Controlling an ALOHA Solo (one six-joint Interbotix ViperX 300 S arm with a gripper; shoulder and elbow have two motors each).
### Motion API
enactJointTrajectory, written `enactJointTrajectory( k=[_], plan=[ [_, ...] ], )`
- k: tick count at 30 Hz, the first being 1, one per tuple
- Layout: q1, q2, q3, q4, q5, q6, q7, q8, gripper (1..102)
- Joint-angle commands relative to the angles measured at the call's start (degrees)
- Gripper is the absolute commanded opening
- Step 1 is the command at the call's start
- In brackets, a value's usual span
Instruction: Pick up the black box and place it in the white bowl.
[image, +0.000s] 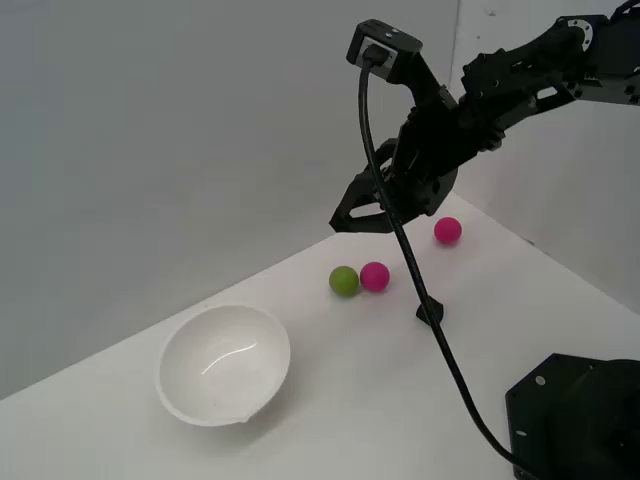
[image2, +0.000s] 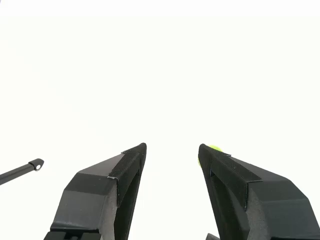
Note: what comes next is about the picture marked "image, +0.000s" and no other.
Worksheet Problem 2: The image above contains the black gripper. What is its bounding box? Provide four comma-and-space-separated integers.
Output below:
328, 94, 505, 235

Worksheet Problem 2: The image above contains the small black box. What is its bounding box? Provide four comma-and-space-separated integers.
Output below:
415, 294, 445, 329

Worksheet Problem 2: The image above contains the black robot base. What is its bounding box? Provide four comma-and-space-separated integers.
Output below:
503, 352, 640, 480

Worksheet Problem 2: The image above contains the white bowl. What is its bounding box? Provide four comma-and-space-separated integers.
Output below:
157, 303, 292, 428

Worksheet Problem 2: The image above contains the pink ball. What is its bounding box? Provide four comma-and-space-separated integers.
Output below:
359, 261, 391, 294
433, 216, 463, 247

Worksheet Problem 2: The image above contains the green ball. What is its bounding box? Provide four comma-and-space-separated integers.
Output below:
328, 265, 360, 298

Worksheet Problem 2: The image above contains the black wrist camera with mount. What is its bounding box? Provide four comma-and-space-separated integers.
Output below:
346, 19, 441, 101

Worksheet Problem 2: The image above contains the thick black camera cable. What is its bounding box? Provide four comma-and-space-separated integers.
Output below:
358, 43, 539, 480

